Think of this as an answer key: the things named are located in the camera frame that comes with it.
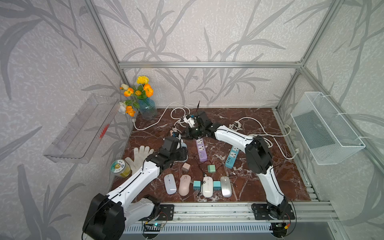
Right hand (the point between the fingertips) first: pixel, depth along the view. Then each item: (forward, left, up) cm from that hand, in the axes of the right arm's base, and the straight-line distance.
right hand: (178, 135), depth 85 cm
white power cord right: (+18, -38, -15) cm, 45 cm away
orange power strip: (+12, +8, -13) cm, 19 cm away
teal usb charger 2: (-24, -22, -14) cm, 35 cm away
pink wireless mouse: (-24, -4, -14) cm, 28 cm away
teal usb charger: (-24, -11, -14) cm, 30 cm away
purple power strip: (-2, -13, -13) cm, 19 cm away
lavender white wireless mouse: (-23, +4, -14) cm, 27 cm away
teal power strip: (-8, -32, -14) cm, 36 cm away
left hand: (-9, -4, -5) cm, 11 cm away
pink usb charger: (-14, -4, -14) cm, 20 cm away
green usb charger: (-15, -19, -14) cm, 28 cm away
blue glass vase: (+26, +25, -4) cm, 36 cm away
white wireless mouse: (-25, -17, -13) cm, 33 cm away
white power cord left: (+41, +7, -13) cm, 43 cm away
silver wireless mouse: (-25, -26, -14) cm, 39 cm away
